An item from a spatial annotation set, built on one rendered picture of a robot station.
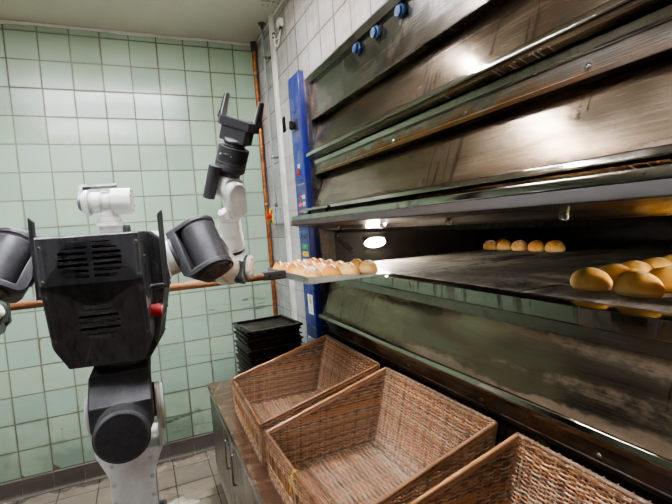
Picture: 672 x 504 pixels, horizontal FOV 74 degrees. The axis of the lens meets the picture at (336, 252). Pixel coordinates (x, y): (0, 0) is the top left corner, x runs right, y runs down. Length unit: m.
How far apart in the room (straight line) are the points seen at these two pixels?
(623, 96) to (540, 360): 0.58
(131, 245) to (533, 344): 0.94
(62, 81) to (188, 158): 0.77
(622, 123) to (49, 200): 2.72
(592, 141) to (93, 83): 2.66
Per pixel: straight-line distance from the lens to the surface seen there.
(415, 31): 1.55
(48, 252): 1.08
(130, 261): 1.04
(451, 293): 1.35
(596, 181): 0.83
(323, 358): 2.22
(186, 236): 1.19
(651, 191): 0.78
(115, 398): 1.15
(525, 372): 1.20
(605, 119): 1.02
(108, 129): 3.02
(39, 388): 3.11
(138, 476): 1.35
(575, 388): 1.11
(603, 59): 1.04
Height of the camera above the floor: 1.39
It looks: 4 degrees down
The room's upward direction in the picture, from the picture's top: 4 degrees counter-clockwise
